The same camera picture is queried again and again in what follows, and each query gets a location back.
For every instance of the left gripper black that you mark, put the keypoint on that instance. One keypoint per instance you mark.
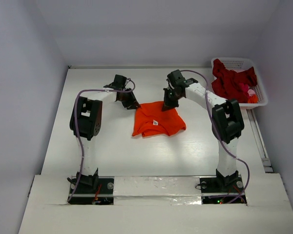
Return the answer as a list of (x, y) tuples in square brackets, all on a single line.
[(132, 103)]

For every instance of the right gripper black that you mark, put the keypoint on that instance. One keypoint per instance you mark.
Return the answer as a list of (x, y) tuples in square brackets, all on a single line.
[(171, 96)]

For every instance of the orange t shirt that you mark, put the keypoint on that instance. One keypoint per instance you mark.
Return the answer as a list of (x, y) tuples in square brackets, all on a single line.
[(151, 120)]

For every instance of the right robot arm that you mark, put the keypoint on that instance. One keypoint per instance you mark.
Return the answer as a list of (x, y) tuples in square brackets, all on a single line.
[(225, 116)]

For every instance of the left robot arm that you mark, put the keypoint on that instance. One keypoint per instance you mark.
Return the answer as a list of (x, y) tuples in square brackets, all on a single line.
[(86, 121)]

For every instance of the dark red t shirt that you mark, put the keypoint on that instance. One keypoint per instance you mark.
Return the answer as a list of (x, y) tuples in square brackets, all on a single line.
[(226, 84)]

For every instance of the pink garment in basket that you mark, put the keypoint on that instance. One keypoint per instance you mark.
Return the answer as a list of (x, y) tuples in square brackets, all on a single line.
[(246, 90)]

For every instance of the white plastic basket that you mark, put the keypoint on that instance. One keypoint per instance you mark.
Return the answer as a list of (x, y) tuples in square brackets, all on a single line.
[(242, 64)]

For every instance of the small orange garment in basket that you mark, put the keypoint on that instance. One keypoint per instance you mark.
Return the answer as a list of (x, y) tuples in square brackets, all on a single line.
[(253, 99)]

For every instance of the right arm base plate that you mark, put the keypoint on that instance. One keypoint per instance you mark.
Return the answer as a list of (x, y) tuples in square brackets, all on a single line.
[(213, 192)]

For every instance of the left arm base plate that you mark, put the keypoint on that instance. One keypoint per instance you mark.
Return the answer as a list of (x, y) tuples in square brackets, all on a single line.
[(102, 195)]

